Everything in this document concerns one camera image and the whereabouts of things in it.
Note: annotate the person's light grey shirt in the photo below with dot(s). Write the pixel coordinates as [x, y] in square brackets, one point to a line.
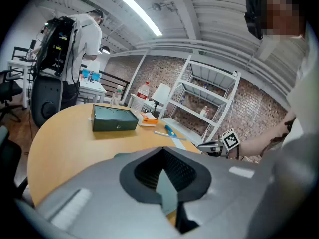
[305, 88]

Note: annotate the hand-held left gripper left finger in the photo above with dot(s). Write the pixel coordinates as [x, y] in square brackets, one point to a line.
[99, 195]

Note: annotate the black backpack rig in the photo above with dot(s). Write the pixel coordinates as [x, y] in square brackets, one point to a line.
[56, 48]

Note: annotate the dark green box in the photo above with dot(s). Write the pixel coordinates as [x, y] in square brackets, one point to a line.
[112, 122]

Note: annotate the white desk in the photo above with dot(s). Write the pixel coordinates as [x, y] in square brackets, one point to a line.
[91, 89]

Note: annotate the blue storage boxes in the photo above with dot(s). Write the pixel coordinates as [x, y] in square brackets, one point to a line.
[91, 75]

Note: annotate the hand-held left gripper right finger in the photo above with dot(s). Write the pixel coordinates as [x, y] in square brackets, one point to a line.
[224, 195]

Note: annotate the person's right forearm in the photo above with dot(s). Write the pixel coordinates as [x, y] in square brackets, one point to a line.
[261, 141]

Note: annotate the person's head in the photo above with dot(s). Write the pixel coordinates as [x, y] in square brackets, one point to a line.
[282, 11]

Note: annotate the white metal shelf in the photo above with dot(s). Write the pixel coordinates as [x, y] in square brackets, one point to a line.
[199, 97]

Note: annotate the large clear bottle red label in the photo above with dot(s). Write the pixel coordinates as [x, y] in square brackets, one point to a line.
[140, 97]

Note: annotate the small clear bottle green cap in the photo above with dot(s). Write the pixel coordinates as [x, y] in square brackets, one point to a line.
[116, 97]

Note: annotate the black metal railing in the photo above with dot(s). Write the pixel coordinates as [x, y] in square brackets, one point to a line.
[113, 81]

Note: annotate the white table lamp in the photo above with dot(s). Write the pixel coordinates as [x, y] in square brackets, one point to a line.
[161, 93]

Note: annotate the orange and white box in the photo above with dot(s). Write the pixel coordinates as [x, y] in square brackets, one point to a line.
[148, 120]

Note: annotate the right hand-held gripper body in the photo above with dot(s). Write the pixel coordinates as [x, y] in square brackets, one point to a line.
[230, 139]

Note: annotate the dark grey moulded chair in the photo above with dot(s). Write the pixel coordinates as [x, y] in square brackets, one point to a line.
[46, 101]

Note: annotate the black pendant lamp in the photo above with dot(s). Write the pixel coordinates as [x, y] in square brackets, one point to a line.
[105, 50]

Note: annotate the black office chair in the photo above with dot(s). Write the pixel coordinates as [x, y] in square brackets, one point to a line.
[10, 163]
[8, 88]

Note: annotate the small bottle on shelf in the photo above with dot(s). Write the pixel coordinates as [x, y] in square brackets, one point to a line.
[204, 111]

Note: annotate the ceiling tube light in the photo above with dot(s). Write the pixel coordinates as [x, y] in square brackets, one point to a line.
[142, 15]

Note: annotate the white paper sheet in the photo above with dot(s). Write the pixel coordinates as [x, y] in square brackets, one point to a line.
[180, 143]

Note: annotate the blue scraper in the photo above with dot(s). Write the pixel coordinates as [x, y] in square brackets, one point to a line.
[170, 131]

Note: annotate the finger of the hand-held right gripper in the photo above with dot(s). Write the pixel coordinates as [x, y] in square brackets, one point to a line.
[209, 148]

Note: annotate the black head-worn headset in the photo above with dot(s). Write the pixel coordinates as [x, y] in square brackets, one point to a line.
[253, 14]

